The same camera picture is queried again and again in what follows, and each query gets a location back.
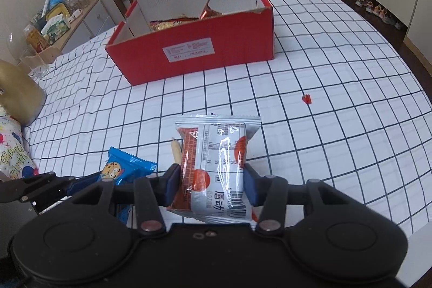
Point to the red cardboard box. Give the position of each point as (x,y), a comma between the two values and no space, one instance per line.
(219,48)

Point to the row of shoes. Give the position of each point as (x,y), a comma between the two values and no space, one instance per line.
(368,6)

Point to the small white item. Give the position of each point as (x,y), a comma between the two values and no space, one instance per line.
(76,14)

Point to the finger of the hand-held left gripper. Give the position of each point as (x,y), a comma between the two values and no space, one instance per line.
(84,183)
(50,206)

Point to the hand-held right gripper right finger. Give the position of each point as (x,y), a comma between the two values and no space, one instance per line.
(251,185)

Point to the red yellow snack packet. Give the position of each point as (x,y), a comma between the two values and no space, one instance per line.
(168,24)

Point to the white orange cake packet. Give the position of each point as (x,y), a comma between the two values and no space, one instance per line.
(216,156)

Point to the wooden rack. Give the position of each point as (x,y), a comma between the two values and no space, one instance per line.
(44,55)

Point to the green print tissue box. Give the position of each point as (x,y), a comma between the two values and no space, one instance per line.
(55,26)

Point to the blue cookie packet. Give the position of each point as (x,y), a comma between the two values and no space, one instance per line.
(118,166)

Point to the blue container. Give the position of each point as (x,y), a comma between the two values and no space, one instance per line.
(56,1)

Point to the orange snack bag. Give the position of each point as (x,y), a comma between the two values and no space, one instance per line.
(37,38)

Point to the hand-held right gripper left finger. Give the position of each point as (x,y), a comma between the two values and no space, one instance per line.
(172,183)

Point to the checked tablecloth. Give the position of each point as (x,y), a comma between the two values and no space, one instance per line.
(337,139)

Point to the wooden top side cabinet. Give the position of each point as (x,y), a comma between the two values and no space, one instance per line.
(94,18)

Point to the yellow storage box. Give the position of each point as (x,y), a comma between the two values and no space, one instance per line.
(58,9)

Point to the clear drinking glass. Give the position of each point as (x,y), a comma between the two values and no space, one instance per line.
(38,70)

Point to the sausage stick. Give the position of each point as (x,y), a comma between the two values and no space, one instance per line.
(177,149)

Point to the small red candy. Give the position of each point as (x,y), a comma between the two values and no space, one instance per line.
(306,99)

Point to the white stick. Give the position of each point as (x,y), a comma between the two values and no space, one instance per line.
(46,3)

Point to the balloon print gift bag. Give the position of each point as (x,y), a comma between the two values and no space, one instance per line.
(13,146)

